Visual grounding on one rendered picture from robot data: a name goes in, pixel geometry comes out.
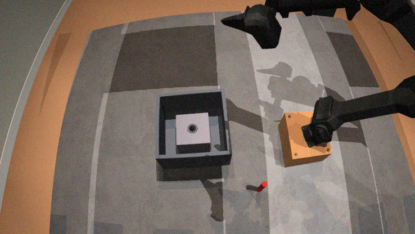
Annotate red peg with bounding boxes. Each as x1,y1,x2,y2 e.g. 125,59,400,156
257,182,268,192

